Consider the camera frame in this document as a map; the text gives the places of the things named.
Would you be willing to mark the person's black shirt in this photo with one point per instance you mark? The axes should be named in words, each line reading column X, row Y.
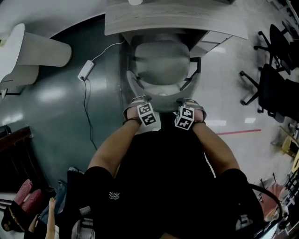
column 163, row 182

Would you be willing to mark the white curved table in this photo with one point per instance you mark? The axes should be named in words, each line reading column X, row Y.
column 35, row 51

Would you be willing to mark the yellow wooden stool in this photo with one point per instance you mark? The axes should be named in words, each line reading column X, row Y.
column 289, row 142

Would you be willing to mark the red floor tape strip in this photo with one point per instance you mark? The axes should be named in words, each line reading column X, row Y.
column 238, row 131

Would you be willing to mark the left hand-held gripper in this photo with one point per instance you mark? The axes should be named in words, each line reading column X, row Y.
column 147, row 115

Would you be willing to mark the person's left hand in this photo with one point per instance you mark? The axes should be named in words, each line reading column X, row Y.
column 134, row 114

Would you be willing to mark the white ceramic vase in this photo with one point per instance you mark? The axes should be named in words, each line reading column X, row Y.
column 135, row 2

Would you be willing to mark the white-fronted drawer unit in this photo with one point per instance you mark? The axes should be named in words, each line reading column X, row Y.
column 212, row 42

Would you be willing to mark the white power strip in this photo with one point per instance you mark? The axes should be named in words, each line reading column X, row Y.
column 86, row 70

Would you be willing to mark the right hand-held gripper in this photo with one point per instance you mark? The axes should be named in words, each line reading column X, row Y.
column 184, row 117

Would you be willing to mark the dark wooden cabinet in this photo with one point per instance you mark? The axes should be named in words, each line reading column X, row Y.
column 21, row 151

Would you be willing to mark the red checkered cushion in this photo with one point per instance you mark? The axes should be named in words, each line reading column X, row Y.
column 28, row 196

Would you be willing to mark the black office chair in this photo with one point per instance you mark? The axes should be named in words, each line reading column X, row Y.
column 278, row 44
column 268, row 91

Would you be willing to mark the person's right hand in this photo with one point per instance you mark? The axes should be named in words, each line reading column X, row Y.
column 198, row 115

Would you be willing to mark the person's left forearm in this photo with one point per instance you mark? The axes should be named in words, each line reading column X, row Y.
column 112, row 149

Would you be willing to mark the person's right forearm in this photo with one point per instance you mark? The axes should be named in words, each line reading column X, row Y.
column 215, row 149

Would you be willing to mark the grey wooden desk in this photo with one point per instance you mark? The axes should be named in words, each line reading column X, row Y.
column 163, row 18

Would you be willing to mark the grey upholstered armchair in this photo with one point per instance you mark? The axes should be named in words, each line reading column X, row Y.
column 163, row 70

